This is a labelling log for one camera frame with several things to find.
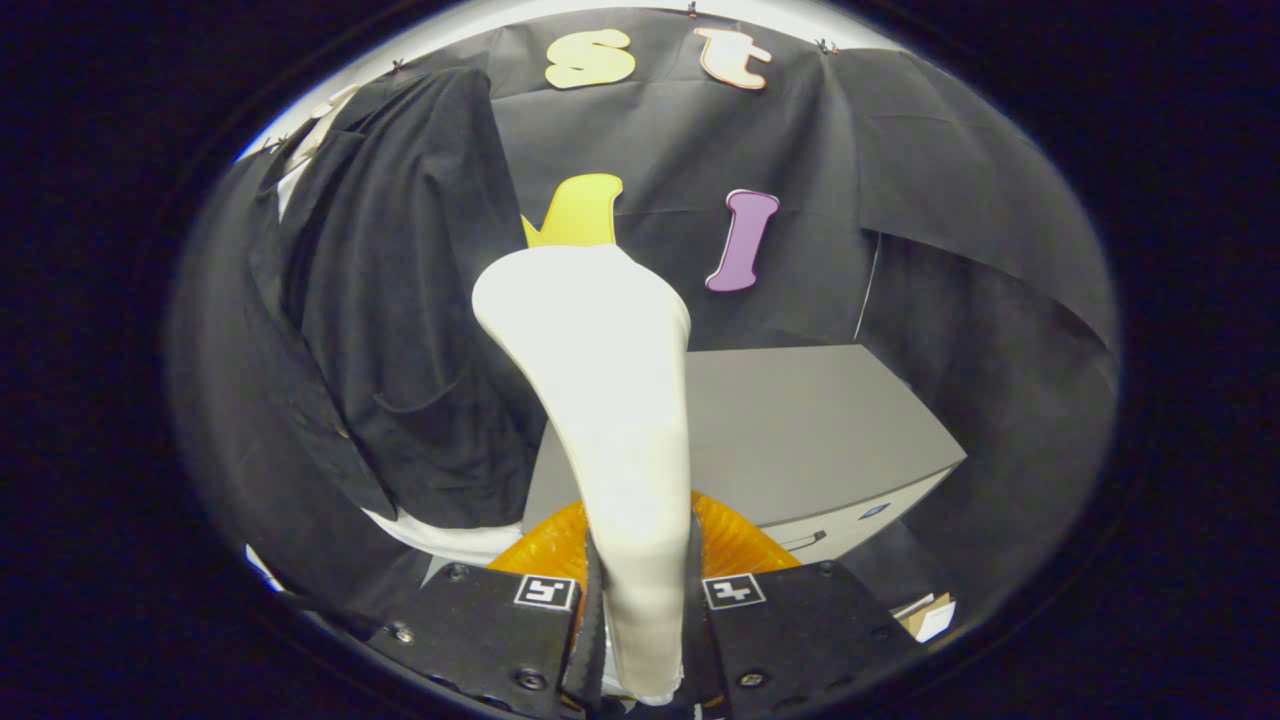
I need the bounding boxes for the thin white wall cable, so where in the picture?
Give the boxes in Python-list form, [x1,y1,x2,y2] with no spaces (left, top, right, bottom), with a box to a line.
[853,232,883,342]

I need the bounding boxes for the white shirt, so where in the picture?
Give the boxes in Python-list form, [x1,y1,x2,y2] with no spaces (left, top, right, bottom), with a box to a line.
[274,150,527,567]

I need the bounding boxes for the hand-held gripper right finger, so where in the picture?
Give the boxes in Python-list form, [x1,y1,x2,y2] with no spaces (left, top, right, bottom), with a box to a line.
[684,490,922,717]

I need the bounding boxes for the grey cabinet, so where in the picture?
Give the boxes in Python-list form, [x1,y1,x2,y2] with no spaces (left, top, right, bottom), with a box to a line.
[520,344,969,567]

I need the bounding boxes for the black suit jacket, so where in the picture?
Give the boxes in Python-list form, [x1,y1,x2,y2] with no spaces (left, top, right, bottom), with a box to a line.
[245,67,547,532]

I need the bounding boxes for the cream clothes hanger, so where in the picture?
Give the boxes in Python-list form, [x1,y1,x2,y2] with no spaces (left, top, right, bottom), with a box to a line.
[283,84,363,171]

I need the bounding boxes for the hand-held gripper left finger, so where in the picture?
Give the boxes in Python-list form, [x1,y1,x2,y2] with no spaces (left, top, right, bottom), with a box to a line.
[365,497,608,717]

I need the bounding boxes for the white garment steamer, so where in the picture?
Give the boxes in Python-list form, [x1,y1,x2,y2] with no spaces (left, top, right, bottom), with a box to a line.
[472,244,694,707]

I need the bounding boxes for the cardboard and paper scraps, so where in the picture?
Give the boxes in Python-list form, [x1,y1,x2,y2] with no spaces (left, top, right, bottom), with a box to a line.
[893,591,959,644]

